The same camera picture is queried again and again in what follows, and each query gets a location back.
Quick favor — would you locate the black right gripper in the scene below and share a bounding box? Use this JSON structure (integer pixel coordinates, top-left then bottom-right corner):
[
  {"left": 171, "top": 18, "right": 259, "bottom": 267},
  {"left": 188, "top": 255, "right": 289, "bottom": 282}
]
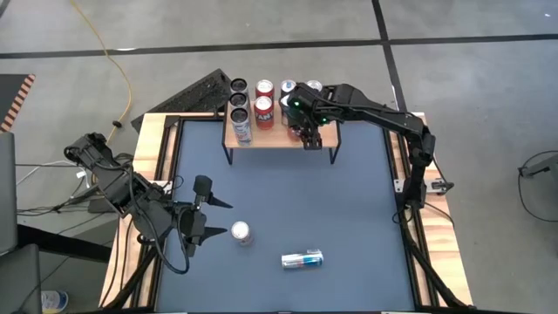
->
[{"left": 279, "top": 82, "right": 336, "bottom": 152}]

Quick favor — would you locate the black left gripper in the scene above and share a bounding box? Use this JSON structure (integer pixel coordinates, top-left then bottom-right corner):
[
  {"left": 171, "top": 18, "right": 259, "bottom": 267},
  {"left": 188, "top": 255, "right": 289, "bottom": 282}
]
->
[{"left": 177, "top": 174, "right": 235, "bottom": 258}]

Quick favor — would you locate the blue table mat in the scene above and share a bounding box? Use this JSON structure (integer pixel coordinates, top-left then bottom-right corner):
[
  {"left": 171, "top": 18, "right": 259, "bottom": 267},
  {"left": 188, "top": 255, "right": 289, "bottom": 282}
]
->
[{"left": 155, "top": 118, "right": 418, "bottom": 313}]

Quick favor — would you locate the black power brick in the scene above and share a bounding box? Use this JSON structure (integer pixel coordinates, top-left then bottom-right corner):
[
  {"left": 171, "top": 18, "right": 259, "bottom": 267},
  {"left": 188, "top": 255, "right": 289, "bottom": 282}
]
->
[{"left": 86, "top": 198, "right": 110, "bottom": 215}]

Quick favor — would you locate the white blue yellow container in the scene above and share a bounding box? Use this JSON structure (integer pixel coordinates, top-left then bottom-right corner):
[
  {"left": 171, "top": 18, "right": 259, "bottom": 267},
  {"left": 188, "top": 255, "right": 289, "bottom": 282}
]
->
[{"left": 40, "top": 290, "right": 70, "bottom": 314}]

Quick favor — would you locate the dark grey box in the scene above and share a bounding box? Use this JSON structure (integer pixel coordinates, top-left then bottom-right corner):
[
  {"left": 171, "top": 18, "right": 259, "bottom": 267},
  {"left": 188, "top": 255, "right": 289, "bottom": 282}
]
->
[{"left": 0, "top": 242, "right": 44, "bottom": 314}]

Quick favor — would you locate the black mat orange striped edge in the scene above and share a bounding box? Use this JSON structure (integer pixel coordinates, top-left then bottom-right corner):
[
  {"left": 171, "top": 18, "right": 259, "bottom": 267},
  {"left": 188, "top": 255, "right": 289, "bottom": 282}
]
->
[{"left": 0, "top": 72, "right": 37, "bottom": 134}]

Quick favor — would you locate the wooden shelf black metal frame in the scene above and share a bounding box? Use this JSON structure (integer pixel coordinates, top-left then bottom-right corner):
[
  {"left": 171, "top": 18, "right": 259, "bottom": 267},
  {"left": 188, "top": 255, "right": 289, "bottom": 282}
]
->
[{"left": 221, "top": 94, "right": 343, "bottom": 166}]

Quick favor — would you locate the yellow cable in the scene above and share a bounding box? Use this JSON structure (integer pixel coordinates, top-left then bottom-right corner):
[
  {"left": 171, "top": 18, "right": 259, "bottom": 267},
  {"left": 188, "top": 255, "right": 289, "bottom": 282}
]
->
[{"left": 68, "top": 0, "right": 133, "bottom": 143}]

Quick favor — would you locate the white cable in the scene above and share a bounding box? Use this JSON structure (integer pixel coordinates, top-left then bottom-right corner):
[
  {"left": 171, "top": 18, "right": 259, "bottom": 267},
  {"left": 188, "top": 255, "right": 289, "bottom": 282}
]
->
[{"left": 16, "top": 160, "right": 88, "bottom": 187}]

